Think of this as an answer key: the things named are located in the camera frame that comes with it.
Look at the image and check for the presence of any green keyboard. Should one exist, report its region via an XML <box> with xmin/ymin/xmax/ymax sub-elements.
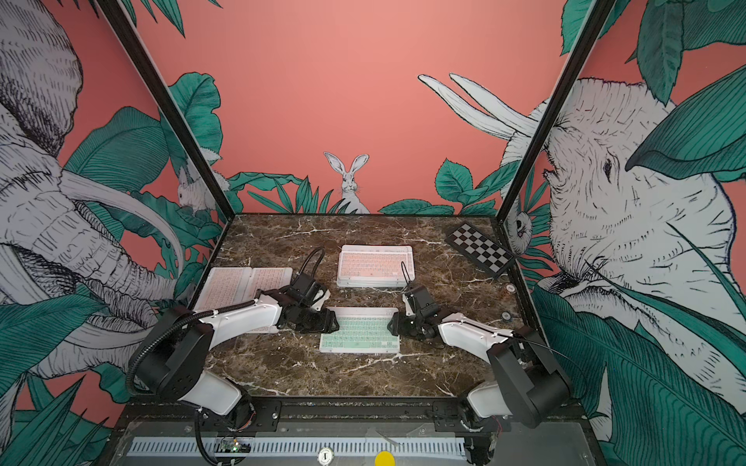
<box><xmin>319</xmin><ymin>307</ymin><xmax>400</xmax><ymax>355</ymax></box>

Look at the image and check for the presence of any pink keyboard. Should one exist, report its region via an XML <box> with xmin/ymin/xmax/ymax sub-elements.
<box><xmin>193</xmin><ymin>267</ymin><xmax>253</xmax><ymax>312</ymax></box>
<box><xmin>336</xmin><ymin>276</ymin><xmax>406</xmax><ymax>289</ymax></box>
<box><xmin>245</xmin><ymin>267</ymin><xmax>293</xmax><ymax>299</ymax></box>
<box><xmin>337</xmin><ymin>245</ymin><xmax>415</xmax><ymax>282</ymax></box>

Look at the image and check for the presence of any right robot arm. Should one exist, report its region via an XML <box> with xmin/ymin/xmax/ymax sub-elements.
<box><xmin>388</xmin><ymin>285</ymin><xmax>573</xmax><ymax>431</ymax></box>

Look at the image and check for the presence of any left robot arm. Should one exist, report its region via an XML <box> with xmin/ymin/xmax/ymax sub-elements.
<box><xmin>125</xmin><ymin>273</ymin><xmax>339</xmax><ymax>431</ymax></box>

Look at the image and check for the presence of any checkerboard calibration plate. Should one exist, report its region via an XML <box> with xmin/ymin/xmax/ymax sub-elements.
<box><xmin>445</xmin><ymin>223</ymin><xmax>515</xmax><ymax>278</ymax></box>

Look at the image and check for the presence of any white vented strip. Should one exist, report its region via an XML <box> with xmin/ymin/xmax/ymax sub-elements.
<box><xmin>126</xmin><ymin>437</ymin><xmax>466</xmax><ymax>459</ymax></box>

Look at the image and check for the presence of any yellow round button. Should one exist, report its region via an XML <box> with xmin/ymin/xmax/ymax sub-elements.
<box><xmin>374</xmin><ymin>450</ymin><xmax>396</xmax><ymax>466</ymax></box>

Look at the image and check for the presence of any black corrugated cable left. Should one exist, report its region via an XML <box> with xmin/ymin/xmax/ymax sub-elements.
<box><xmin>124</xmin><ymin>299</ymin><xmax>258</xmax><ymax>397</ymax></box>

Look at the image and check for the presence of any black mounting rail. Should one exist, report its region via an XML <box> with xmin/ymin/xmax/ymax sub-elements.
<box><xmin>115</xmin><ymin>396</ymin><xmax>588</xmax><ymax>435</ymax></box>

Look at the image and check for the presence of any black frame post left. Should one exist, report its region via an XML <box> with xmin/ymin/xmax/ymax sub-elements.
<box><xmin>96</xmin><ymin>0</ymin><xmax>235</xmax><ymax>223</ymax></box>

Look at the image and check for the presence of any black frame post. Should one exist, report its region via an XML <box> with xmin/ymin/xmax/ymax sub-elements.
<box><xmin>96</xmin><ymin>0</ymin><xmax>235</xmax><ymax>223</ymax></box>
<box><xmin>497</xmin><ymin>0</ymin><xmax>615</xmax><ymax>223</ymax></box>

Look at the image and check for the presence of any black frame post right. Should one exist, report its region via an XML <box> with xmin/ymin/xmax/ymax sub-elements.
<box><xmin>497</xmin><ymin>0</ymin><xmax>615</xmax><ymax>223</ymax></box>

